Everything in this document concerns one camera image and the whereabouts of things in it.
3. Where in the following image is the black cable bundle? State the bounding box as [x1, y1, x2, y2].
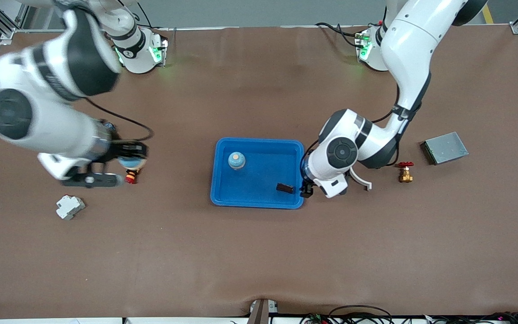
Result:
[428, 311, 518, 324]

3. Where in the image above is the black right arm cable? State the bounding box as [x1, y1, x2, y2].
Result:
[84, 98, 154, 143]

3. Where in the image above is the white circuit breaker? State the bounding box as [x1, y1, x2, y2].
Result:
[56, 194, 86, 221]

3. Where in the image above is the brown table mat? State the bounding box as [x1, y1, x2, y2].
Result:
[0, 25, 518, 320]

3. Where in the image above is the grey metal table bracket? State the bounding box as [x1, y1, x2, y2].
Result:
[248, 299, 279, 324]

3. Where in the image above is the grey metal box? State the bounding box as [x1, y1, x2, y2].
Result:
[420, 131, 469, 166]

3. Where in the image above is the brass valve red handle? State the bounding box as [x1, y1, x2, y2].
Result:
[398, 162, 415, 183]

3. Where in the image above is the blue plastic tray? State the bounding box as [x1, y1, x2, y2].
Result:
[210, 137, 305, 210]

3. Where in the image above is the black looped cable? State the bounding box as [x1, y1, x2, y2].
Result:
[329, 305, 393, 324]

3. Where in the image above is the white curved pipe clamp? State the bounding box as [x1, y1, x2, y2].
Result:
[349, 167, 373, 191]

